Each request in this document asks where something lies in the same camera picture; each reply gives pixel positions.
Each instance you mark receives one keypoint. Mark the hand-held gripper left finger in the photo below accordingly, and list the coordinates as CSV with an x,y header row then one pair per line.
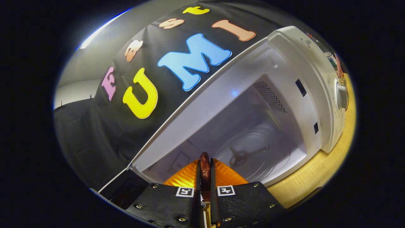
x,y
196,209

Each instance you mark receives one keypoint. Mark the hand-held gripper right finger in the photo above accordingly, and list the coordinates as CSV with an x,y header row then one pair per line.
x,y
214,205

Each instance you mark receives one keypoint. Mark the reddish brown meat strip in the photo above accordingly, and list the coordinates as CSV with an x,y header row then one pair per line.
x,y
205,171

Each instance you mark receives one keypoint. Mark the white toaster oven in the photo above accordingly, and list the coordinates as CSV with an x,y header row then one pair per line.
x,y
284,79

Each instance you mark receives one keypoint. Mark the black backdrop cloth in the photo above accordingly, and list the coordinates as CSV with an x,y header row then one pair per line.
x,y
95,133

